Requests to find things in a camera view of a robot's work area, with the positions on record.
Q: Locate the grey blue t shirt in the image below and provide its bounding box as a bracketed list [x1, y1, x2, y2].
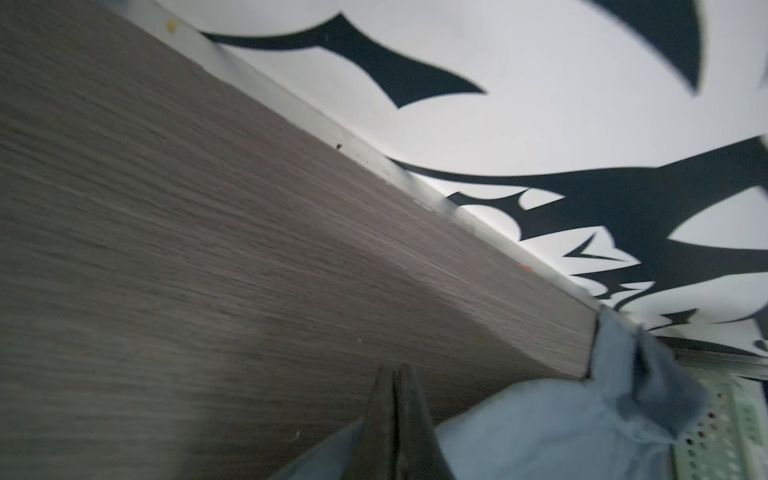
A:
[278, 308, 710, 479]

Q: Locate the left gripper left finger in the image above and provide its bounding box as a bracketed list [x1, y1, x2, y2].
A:
[341, 367, 396, 479]

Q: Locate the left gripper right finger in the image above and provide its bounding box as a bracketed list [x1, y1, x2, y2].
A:
[394, 364, 454, 480]

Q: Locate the green plastic basket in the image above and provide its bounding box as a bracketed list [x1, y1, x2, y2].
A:
[672, 368, 767, 480]

